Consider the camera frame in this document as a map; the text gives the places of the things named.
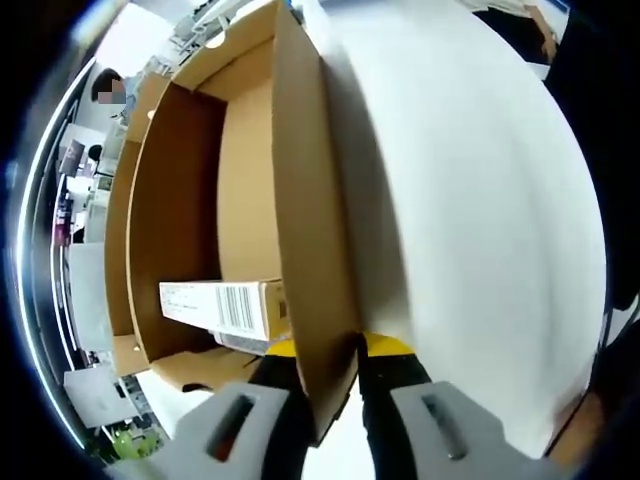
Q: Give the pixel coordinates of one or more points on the green plant in white pot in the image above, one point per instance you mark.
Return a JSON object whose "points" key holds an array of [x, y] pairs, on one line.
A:
{"points": [[122, 442]]}

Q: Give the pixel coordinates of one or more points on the wall screen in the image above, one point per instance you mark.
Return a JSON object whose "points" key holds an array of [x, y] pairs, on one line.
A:
{"points": [[74, 156]]}

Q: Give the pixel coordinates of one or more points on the white printed tube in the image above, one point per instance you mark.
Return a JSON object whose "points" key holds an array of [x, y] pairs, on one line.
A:
{"points": [[245, 345]]}

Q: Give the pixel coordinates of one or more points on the brown cardboard shoe box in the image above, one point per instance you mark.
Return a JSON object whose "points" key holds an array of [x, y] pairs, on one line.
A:
{"points": [[250, 200]]}

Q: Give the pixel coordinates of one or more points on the white long carton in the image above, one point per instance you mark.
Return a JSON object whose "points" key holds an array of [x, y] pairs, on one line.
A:
{"points": [[195, 300]]}

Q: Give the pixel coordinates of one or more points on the white side desk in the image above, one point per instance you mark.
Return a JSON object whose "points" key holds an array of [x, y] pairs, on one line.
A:
{"points": [[537, 70]]}

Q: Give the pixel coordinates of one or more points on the person's black shirt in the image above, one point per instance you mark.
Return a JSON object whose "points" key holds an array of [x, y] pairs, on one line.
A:
{"points": [[595, 150]]}

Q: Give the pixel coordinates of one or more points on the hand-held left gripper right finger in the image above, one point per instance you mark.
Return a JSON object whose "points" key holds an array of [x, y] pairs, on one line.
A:
{"points": [[487, 452]]}

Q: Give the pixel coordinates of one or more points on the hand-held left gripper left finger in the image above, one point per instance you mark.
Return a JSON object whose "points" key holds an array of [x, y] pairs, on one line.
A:
{"points": [[190, 452]]}

